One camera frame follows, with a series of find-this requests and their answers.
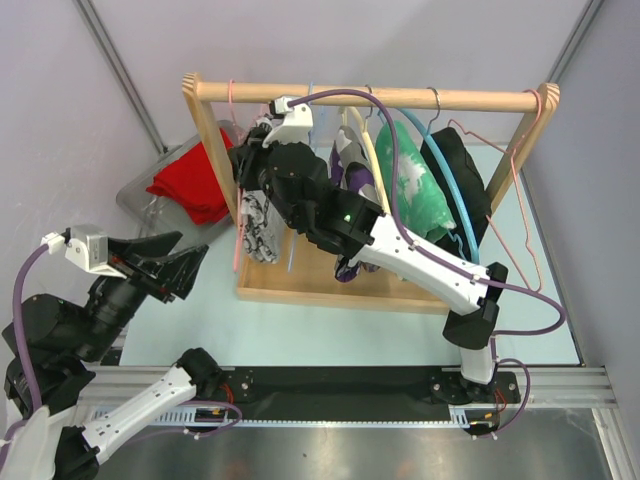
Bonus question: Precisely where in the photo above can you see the green tie-dye trousers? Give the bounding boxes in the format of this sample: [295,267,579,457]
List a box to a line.
[394,121,456,243]

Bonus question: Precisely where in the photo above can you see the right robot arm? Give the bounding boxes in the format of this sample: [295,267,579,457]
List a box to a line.
[228,128,508,401]

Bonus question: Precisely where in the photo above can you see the aluminium rail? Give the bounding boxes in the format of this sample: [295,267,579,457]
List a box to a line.
[74,364,619,431]

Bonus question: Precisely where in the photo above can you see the blue plastic hanger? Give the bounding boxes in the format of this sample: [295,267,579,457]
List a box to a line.
[374,110,480,264]

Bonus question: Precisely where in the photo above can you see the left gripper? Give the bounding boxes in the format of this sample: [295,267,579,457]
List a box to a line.
[76,228,211,358]

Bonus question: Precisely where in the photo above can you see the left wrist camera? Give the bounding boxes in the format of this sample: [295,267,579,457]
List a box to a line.
[40,224,126,279]

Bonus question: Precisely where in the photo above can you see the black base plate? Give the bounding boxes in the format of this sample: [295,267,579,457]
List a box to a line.
[222,366,521,423]

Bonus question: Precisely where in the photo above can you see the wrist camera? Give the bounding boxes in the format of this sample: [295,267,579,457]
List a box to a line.
[40,224,126,279]
[262,96,313,148]

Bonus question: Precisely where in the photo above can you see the purple camouflage trousers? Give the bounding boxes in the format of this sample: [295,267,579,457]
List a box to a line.
[329,125,380,283]

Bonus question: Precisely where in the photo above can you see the red trousers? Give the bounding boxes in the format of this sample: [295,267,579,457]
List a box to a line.
[146,142,233,226]

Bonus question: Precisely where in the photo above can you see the cream wooden hanger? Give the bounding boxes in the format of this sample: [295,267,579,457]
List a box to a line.
[340,106,391,214]

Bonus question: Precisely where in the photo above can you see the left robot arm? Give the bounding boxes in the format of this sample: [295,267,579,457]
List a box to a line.
[1,225,231,479]

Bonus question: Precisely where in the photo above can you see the clear plastic bin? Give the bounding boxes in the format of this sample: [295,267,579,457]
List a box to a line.
[116,135,232,251]

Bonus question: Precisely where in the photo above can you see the light blue wire hanger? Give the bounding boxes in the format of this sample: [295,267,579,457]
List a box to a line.
[287,101,326,274]

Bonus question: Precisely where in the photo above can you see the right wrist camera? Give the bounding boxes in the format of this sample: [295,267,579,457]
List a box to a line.
[262,96,313,148]

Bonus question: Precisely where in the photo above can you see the pink wire hanger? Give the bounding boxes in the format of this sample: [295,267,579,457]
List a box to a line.
[447,88,546,294]
[227,79,245,273]

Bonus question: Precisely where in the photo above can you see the wooden clothes rack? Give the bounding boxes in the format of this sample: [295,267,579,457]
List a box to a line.
[182,73,560,314]

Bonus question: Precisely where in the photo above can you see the black white print trousers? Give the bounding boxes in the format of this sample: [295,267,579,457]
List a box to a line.
[238,114,284,265]

